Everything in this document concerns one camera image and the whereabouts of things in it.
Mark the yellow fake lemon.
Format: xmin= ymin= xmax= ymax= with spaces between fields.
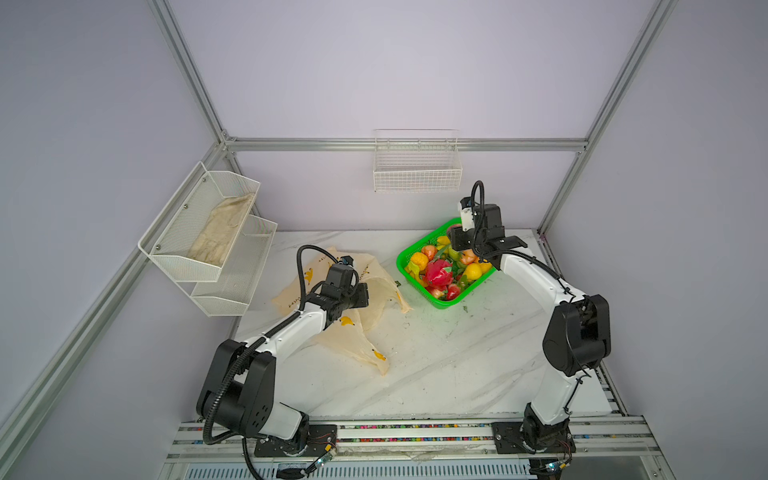
xmin=463 ymin=263 xmax=484 ymax=283

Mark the cream banana print plastic bag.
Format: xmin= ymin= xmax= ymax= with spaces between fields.
xmin=272 ymin=247 xmax=412 ymax=376

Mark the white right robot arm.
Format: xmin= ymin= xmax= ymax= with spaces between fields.
xmin=448 ymin=180 xmax=611 ymax=453

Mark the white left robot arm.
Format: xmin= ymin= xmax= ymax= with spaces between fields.
xmin=196 ymin=245 xmax=369 ymax=454

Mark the fake peach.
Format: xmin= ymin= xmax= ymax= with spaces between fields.
xmin=421 ymin=244 xmax=437 ymax=261

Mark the pink fake dragon fruit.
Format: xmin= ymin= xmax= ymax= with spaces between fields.
xmin=424 ymin=259 xmax=453 ymax=289

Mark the yellow fake orange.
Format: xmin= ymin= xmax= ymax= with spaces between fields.
xmin=409 ymin=251 xmax=430 ymax=273

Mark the green plastic fruit basket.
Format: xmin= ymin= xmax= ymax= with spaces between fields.
xmin=396 ymin=218 xmax=496 ymax=310

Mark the lower white mesh shelf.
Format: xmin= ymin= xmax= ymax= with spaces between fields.
xmin=191 ymin=215 xmax=278 ymax=317

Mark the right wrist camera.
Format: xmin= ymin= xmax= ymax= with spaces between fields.
xmin=459 ymin=197 xmax=475 ymax=231

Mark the white wire wall basket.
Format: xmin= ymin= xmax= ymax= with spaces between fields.
xmin=373 ymin=129 xmax=463 ymax=193

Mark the white mesh wall shelf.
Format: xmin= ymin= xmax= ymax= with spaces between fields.
xmin=138 ymin=163 xmax=260 ymax=283

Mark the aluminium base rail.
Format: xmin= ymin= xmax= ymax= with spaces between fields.
xmin=159 ymin=415 xmax=675 ymax=479

